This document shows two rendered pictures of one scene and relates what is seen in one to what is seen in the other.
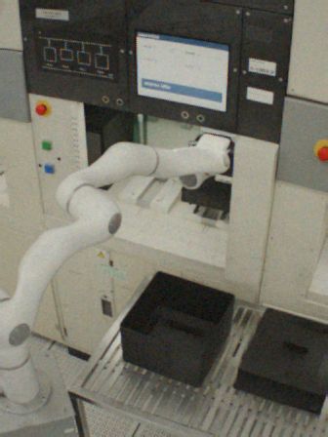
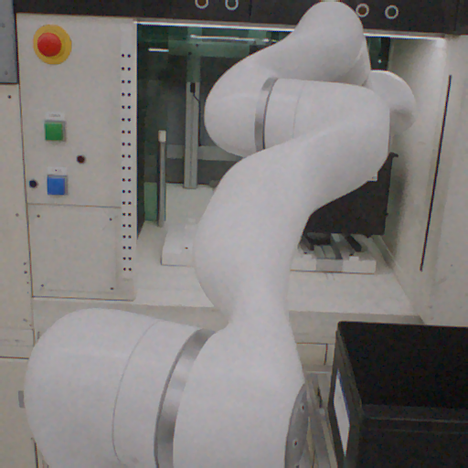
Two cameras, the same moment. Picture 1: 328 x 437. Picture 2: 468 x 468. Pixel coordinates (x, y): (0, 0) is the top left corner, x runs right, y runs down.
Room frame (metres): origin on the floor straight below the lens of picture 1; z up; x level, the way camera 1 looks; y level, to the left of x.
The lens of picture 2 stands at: (0.63, 0.60, 1.42)
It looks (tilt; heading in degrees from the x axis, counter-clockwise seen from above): 20 degrees down; 335
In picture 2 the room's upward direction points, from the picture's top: 3 degrees clockwise
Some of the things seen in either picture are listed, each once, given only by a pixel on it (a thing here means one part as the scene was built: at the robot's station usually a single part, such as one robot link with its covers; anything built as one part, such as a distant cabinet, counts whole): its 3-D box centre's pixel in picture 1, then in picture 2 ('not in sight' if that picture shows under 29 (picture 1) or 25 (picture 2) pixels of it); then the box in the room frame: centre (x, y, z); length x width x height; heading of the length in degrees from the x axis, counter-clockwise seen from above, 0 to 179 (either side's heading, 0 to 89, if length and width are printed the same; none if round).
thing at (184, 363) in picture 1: (178, 328); (430, 414); (1.25, -0.05, 0.85); 0.28 x 0.28 x 0.17; 65
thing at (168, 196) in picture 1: (153, 189); (210, 241); (1.94, 0.04, 0.89); 0.22 x 0.21 x 0.04; 156
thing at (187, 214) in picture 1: (217, 205); (323, 247); (1.84, -0.21, 0.89); 0.22 x 0.21 x 0.04; 156
